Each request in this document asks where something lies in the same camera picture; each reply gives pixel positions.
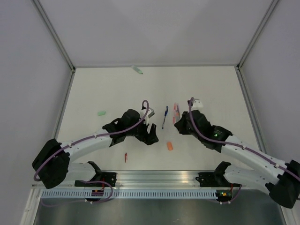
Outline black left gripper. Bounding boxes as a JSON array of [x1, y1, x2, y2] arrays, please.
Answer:
[[126, 116, 158, 146]]

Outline purple grey marker pen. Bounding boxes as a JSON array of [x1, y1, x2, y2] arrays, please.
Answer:
[[176, 104, 180, 119]]

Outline orange highlighter cap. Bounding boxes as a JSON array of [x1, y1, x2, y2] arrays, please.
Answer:
[[166, 142, 173, 151]]

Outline blue gel pen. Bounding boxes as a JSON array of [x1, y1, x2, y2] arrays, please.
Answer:
[[161, 106, 169, 129]]

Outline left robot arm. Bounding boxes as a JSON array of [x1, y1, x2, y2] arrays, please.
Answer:
[[32, 107, 159, 189]]

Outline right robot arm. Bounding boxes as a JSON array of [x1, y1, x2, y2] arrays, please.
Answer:
[[174, 110, 300, 209]]

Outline green highlighter pen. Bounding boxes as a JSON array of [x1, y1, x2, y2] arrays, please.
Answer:
[[131, 65, 143, 75]]

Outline green highlighter cap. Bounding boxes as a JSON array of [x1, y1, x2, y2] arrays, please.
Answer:
[[97, 111, 106, 116]]

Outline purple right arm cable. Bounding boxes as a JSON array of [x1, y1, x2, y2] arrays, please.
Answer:
[[188, 97, 300, 204]]

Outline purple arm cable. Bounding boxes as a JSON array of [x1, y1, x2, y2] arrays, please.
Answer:
[[34, 100, 150, 207], [188, 97, 300, 204]]

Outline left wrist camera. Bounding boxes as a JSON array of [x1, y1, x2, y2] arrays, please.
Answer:
[[140, 107, 155, 125]]

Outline aluminium mounting rail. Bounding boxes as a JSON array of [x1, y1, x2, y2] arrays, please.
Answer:
[[31, 170, 277, 188]]

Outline right aluminium frame post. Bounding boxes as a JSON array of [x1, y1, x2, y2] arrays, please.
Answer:
[[236, 0, 280, 70]]

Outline aluminium frame post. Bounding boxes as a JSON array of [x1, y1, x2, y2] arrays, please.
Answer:
[[236, 0, 280, 70], [31, 0, 76, 72]]

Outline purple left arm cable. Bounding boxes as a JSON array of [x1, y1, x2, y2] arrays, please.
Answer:
[[34, 100, 150, 207]]

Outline white slotted cable duct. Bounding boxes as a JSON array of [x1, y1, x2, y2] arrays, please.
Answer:
[[41, 188, 217, 199]]

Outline left aluminium frame post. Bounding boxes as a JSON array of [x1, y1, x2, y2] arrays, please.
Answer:
[[31, 0, 76, 72]]

